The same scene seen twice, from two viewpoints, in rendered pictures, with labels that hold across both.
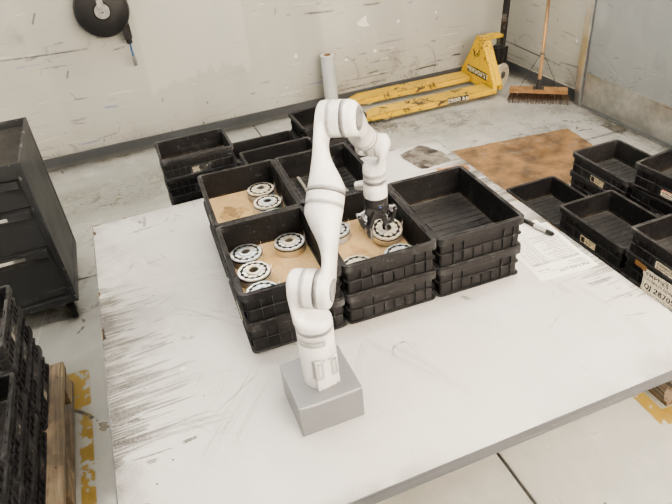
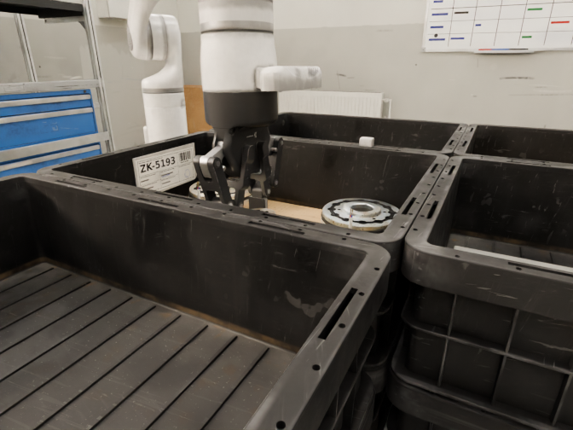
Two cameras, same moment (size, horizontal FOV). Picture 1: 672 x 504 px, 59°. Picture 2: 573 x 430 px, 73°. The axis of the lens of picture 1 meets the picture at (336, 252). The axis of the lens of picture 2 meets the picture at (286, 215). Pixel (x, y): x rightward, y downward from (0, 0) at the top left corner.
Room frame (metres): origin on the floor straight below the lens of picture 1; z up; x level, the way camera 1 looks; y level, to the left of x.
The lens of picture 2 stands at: (1.93, -0.40, 1.04)
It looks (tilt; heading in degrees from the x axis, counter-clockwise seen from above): 22 degrees down; 134
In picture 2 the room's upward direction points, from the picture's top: straight up
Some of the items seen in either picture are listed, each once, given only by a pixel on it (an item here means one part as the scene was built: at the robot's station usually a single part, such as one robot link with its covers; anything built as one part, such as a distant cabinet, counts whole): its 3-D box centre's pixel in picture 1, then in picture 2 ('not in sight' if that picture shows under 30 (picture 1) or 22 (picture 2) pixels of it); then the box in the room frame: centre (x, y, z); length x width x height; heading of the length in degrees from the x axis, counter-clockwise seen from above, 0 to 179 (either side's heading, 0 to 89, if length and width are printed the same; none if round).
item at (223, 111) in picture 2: (376, 205); (242, 130); (1.61, -0.14, 0.97); 0.08 x 0.08 x 0.09
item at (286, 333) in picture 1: (282, 290); not in sight; (1.51, 0.18, 0.76); 0.40 x 0.30 x 0.12; 16
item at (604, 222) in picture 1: (610, 249); not in sight; (2.13, -1.22, 0.31); 0.40 x 0.30 x 0.34; 18
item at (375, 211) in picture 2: not in sight; (361, 209); (1.68, 0.00, 0.86); 0.05 x 0.05 x 0.01
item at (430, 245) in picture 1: (366, 225); (257, 171); (1.59, -0.10, 0.92); 0.40 x 0.30 x 0.02; 16
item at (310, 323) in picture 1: (310, 301); (159, 57); (1.08, 0.07, 1.05); 0.09 x 0.09 x 0.17; 73
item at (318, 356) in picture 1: (317, 351); (167, 130); (1.08, 0.07, 0.89); 0.09 x 0.09 x 0.17; 25
